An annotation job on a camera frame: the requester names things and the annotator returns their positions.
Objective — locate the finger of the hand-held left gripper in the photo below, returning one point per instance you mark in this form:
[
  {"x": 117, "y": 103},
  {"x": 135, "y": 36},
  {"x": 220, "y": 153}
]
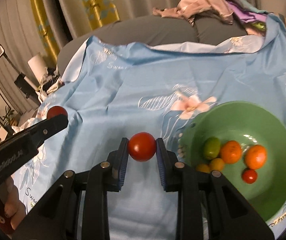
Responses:
[{"x": 55, "y": 125}]

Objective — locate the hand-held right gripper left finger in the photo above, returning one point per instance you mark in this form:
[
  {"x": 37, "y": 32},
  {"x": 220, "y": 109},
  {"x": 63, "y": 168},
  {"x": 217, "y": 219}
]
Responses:
[{"x": 123, "y": 165}]

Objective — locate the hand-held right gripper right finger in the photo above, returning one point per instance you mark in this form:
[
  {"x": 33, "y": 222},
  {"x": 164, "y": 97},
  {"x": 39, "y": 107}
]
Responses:
[{"x": 161, "y": 165}]

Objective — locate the red tomato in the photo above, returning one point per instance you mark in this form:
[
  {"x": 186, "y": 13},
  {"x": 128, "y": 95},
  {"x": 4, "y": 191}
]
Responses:
[
  {"x": 249, "y": 176},
  {"x": 142, "y": 147},
  {"x": 55, "y": 110}
]

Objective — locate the orange mandarin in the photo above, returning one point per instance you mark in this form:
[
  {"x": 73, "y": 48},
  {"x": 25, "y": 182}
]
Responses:
[
  {"x": 255, "y": 156},
  {"x": 230, "y": 152}
]

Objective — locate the green plastic bowl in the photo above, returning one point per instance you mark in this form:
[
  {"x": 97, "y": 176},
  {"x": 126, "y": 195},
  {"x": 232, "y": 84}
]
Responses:
[{"x": 270, "y": 130}]

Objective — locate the person's left hand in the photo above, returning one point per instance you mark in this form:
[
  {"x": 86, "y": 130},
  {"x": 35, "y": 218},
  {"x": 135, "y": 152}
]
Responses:
[{"x": 14, "y": 202}]

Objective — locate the white crumpled paper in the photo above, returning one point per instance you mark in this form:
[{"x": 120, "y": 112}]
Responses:
[{"x": 24, "y": 126}]

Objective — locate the potted green plant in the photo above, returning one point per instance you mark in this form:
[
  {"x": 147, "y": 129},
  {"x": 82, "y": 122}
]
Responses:
[{"x": 8, "y": 117}]

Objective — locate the small yellow fruit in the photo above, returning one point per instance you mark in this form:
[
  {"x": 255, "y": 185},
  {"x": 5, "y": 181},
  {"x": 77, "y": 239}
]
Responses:
[
  {"x": 217, "y": 164},
  {"x": 202, "y": 168}
]

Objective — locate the pile of household clutter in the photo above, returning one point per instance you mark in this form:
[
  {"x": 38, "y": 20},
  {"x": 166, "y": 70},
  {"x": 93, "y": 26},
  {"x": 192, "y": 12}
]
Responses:
[{"x": 50, "y": 82}]

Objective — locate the green-yellow round fruit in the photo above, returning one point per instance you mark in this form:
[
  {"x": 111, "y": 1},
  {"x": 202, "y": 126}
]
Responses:
[{"x": 211, "y": 148}]

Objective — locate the black stick vacuum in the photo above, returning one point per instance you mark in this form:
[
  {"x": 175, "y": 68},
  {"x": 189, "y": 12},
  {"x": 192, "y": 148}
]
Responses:
[{"x": 20, "y": 81}]

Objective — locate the white cylinder lamp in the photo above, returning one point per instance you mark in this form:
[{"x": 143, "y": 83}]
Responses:
[{"x": 36, "y": 66}]

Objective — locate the light blue floral sheet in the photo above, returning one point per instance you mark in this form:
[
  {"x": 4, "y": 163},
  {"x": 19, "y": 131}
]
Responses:
[{"x": 133, "y": 92}]

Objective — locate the yellow patterned curtain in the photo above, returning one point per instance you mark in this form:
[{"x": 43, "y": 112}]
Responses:
[
  {"x": 98, "y": 2},
  {"x": 41, "y": 17}
]

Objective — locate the grey sofa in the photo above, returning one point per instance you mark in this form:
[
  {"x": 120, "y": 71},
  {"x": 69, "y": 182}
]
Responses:
[{"x": 158, "y": 30}]

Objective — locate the beige pink garment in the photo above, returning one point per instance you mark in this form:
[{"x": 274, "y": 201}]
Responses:
[{"x": 202, "y": 1}]

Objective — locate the green cloth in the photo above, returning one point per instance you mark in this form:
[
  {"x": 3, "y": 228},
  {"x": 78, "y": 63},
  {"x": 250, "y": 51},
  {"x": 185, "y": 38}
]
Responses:
[{"x": 259, "y": 25}]

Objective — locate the purple cloth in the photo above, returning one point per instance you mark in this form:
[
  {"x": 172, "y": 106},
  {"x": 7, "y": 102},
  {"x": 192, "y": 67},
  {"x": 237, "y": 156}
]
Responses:
[{"x": 245, "y": 12}]

